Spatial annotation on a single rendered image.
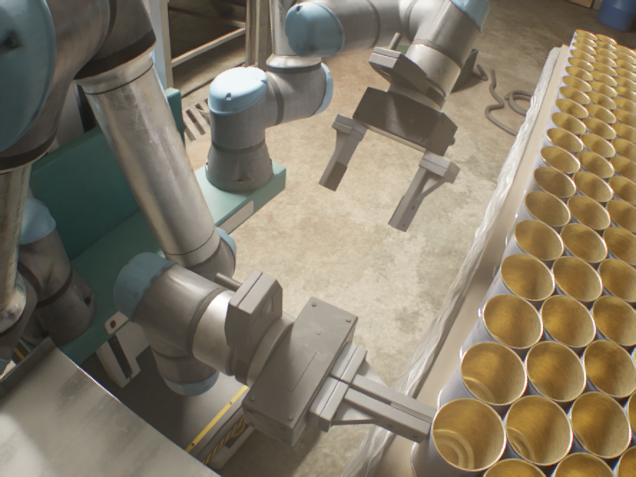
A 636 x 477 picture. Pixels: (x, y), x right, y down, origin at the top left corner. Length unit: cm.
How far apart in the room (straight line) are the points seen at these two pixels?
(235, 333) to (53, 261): 40
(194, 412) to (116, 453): 85
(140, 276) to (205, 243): 12
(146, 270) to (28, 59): 26
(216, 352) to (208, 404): 92
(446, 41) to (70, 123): 66
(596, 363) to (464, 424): 18
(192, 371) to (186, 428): 79
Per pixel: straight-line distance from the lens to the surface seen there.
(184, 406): 135
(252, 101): 91
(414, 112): 59
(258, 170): 100
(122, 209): 97
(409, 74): 57
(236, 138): 95
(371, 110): 63
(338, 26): 61
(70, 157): 84
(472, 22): 64
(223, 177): 100
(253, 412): 40
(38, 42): 30
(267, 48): 294
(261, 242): 214
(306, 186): 244
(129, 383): 141
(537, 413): 49
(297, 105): 98
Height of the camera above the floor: 153
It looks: 45 degrees down
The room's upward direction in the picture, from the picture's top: 7 degrees clockwise
